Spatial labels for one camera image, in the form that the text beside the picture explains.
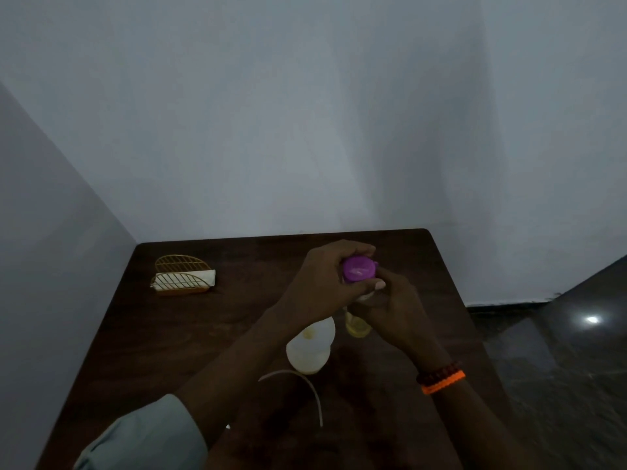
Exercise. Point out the person's left thumb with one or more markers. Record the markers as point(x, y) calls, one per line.
point(365, 287)

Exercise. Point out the person's right forearm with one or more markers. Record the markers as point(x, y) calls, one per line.
point(470, 425)

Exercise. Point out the white plastic container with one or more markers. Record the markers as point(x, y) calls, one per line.
point(309, 349)

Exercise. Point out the white plastic tube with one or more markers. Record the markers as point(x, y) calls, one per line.
point(306, 381)

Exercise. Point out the person's right hand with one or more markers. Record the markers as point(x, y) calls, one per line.
point(399, 315)

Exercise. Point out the clear bottle with purple cap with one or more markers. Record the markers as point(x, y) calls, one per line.
point(359, 269)

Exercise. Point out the person's right fingers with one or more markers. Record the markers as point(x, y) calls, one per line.
point(389, 277)

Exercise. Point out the person's left hand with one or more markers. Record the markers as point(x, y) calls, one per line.
point(316, 286)

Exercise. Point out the white paper napkins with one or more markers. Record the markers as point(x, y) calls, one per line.
point(188, 278)

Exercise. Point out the person's left forearm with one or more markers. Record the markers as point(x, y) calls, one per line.
point(235, 367)

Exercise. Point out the light green shirt sleeve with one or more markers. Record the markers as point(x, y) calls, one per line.
point(147, 438)

